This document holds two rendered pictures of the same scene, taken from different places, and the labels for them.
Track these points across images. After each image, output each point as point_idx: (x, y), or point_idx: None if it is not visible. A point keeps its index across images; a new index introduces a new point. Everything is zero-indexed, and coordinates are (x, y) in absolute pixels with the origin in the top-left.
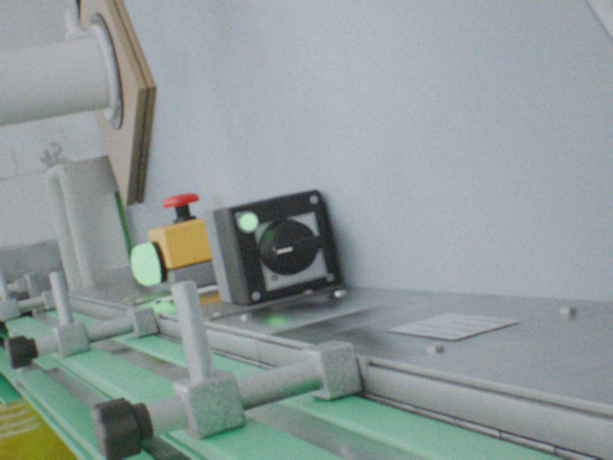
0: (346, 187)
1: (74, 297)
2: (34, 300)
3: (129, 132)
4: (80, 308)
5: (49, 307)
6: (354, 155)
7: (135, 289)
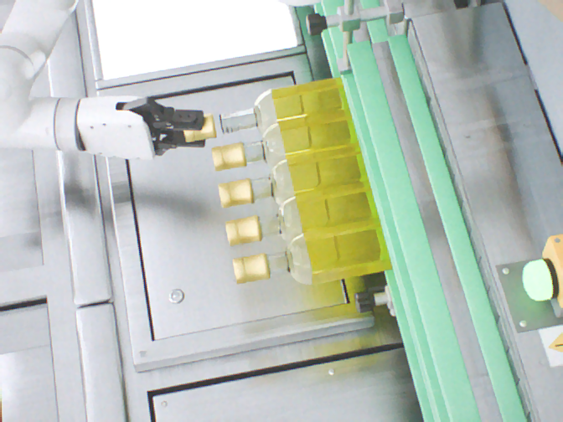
0: None
1: (426, 64)
2: (377, 14)
3: (552, 3)
4: (436, 110)
5: (390, 23)
6: None
7: (503, 170)
